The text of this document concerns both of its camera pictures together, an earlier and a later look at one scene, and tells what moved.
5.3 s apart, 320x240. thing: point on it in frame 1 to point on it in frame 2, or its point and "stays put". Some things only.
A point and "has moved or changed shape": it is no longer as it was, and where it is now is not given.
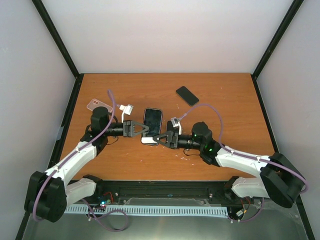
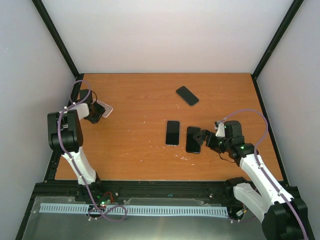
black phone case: [153, 119] has moved or changed shape
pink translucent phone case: [94, 103] has moved or changed shape
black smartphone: [187, 96] stays put
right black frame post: [287, 20] stays put
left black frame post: [78, 77] stays put
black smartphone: [152, 118] has moved or changed shape
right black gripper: [170, 135] to [209, 143]
